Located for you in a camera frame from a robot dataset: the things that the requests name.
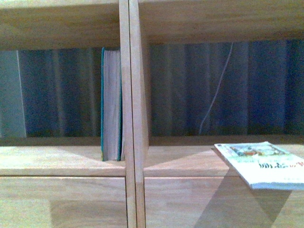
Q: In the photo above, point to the white paperback book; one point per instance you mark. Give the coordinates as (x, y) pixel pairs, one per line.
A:
(264, 165)

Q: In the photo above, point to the teal hardcover book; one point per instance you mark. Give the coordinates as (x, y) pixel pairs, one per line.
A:
(111, 105)

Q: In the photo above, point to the wooden bookshelf unit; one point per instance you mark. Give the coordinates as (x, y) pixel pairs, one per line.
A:
(164, 182)

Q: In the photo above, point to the dark blue curtain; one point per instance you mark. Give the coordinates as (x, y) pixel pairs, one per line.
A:
(195, 89)

